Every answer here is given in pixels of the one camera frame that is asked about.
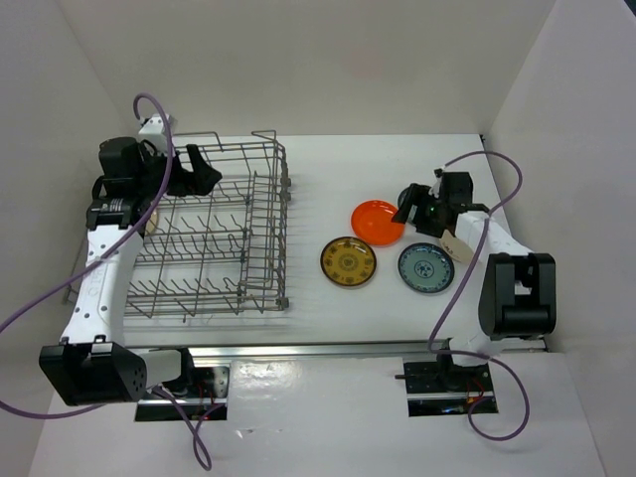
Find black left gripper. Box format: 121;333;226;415
135;143;221;202

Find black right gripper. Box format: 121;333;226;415
392;183;449;239

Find orange plastic plate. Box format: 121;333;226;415
350;200;405;246

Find yellow patterned plate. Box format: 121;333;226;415
319;237;378;288

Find cream plate with characters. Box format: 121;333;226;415
145;211;159;235

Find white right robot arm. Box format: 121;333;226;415
392;169;557;391

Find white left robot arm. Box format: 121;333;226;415
39;137;223;406

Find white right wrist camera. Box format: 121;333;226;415
429;168;445;198

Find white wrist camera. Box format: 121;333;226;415
429;168;445;198
138;113;176;153

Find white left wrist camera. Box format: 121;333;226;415
138;113;176;153

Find grey wire dish rack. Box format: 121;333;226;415
124;130;291;322

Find aluminium rail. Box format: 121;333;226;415
129;341;435;367

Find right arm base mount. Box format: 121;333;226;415
395;361;498;417

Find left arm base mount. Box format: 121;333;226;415
134;365;231;422

